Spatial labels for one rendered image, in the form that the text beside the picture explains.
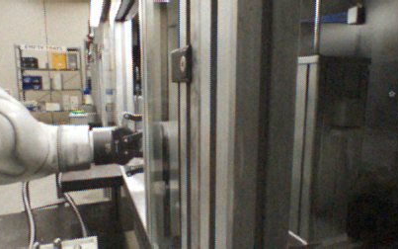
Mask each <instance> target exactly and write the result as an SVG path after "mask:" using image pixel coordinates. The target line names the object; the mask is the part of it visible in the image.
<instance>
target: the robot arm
mask: <svg viewBox="0 0 398 249"><path fill-rule="evenodd" d="M132 122H142V114H130V113H128V112H123V113H122V120H121V123H120V124H119V125H116V126H114V127H93V131H89V127H88V126H87V125H46V124H44V123H38V122H37V120H36V119H34V118H33V117H32V115H30V112H29V110H27V108H26V107H24V106H23V105H22V104H20V103H19V102H17V101H16V99H14V98H13V97H12V96H10V95H9V94H7V93H6V91H4V90H3V89H2V88H0V186H5V185H9V184H16V183H18V182H24V181H34V180H37V179H42V178H44V177H46V176H50V175H52V174H59V173H67V172H71V171H85V170H90V169H91V163H95V166H101V165H109V164H118V165H120V166H122V167H123V169H124V170H125V171H124V172H125V176H126V177H131V176H133V175H136V174H139V173H144V164H139V165H135V166H133V165H132V164H127V163H128V162H129V161H131V160H132V159H133V158H135V157H138V158H144V157H143V150H142V149H139V146H138V142H139V139H141V138H143V132H142V129H139V130H131V129H130V128H129V127H127V126H126V125H127V124H131V123H132Z"/></svg>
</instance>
